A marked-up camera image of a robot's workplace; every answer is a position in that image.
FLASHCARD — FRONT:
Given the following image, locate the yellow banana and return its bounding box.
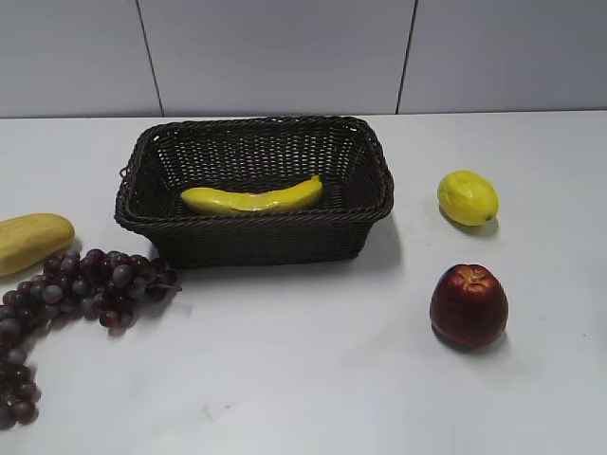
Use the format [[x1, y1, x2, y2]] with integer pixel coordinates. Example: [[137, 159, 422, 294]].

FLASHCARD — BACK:
[[180, 175, 323, 214]]

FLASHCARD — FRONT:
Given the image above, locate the purple grape bunch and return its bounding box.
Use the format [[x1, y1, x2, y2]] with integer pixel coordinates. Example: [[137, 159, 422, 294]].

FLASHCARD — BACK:
[[1, 249, 181, 430]]

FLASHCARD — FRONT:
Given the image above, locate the dark woven wicker basket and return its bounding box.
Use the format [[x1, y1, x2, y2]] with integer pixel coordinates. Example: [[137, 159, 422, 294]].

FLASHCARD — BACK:
[[115, 116, 394, 269]]

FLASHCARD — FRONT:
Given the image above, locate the yellow oblong squash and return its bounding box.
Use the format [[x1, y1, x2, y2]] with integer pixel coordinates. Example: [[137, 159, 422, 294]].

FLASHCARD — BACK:
[[1, 213, 75, 277]]

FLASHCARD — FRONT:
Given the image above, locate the red apple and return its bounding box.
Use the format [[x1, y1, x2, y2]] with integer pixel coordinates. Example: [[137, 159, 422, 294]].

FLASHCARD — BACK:
[[430, 264, 508, 350]]

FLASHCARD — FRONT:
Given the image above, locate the yellow lemon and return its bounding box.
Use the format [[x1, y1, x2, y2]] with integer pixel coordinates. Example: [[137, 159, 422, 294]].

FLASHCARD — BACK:
[[437, 170, 500, 227]]

